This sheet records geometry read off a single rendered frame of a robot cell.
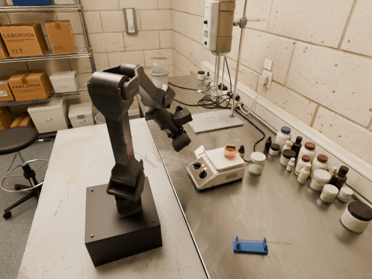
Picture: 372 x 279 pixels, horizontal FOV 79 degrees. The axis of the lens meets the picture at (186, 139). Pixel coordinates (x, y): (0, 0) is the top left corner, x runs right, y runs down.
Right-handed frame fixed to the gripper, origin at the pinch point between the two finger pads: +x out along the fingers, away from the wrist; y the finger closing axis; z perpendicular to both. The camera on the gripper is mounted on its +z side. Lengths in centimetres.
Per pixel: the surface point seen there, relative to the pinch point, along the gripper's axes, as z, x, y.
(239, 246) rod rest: -4.3, 16.4, -36.0
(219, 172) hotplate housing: 3.0, 14.8, -10.7
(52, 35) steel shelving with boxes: -53, -45, 204
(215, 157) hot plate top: 5.0, 14.0, -3.8
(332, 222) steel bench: 23, 36, -38
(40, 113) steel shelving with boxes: -127, 0, 199
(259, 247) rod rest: 0.2, 19.5, -38.0
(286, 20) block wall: 70, 7, 32
